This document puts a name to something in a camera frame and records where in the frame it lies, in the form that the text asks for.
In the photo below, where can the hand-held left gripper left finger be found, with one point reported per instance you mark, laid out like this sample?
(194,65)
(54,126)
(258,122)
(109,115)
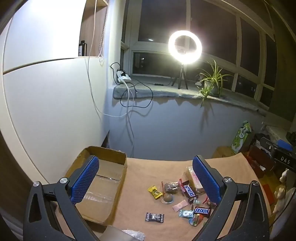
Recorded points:
(84,183)

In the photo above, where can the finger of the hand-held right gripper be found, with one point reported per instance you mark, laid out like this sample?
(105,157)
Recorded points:
(283,144)

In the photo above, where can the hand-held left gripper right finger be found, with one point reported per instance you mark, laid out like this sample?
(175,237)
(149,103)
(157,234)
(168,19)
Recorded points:
(205,183)

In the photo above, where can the large wafer packet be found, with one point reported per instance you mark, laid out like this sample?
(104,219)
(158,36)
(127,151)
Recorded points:
(190,177)

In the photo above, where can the cardboard box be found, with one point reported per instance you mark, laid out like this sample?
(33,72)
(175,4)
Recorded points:
(101,185)

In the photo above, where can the brown chocolate bar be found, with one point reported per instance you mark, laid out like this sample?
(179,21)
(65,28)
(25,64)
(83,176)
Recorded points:
(201,210)
(189,192)

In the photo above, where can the red cake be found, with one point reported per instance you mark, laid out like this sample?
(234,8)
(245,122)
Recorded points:
(208,202)

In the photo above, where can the red snack wrapper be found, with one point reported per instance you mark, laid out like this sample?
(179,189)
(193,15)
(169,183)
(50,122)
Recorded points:
(180,185)

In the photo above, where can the pink candy packet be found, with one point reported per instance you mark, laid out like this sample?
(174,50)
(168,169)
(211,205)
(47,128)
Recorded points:
(180,205)

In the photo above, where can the brown cake clear wrapper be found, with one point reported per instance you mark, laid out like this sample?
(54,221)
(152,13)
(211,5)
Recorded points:
(170,186)

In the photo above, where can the mint candy teal wrapper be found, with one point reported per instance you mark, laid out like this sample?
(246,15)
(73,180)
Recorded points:
(185,213)

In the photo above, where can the colourful round candy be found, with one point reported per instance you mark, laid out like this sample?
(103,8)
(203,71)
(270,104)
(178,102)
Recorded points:
(195,220)

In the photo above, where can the round clear candy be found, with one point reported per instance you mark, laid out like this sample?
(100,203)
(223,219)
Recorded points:
(167,198)

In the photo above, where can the yellow candy packet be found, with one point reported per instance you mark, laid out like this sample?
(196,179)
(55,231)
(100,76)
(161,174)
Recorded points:
(154,192)

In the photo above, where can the black white candy packet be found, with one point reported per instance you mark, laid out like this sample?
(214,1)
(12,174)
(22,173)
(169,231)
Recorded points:
(154,217)

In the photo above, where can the red box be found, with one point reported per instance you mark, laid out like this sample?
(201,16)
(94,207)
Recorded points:
(259,162)

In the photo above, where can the brown cardboard carton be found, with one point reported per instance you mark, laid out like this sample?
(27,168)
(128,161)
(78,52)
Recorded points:
(223,151)

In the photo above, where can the green juice carton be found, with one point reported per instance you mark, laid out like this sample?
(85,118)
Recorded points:
(239,139)

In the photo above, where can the clear bubble wrap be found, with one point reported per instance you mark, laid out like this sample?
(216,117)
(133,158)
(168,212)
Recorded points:
(134,235)

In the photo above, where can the potted spider plant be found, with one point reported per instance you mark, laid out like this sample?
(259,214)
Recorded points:
(214,87)

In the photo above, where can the black tripod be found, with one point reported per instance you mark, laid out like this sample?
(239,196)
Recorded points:
(181,76)

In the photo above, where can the white power strip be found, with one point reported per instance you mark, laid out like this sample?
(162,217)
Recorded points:
(122,77)

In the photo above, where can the dark bottle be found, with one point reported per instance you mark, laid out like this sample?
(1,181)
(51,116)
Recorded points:
(82,49)

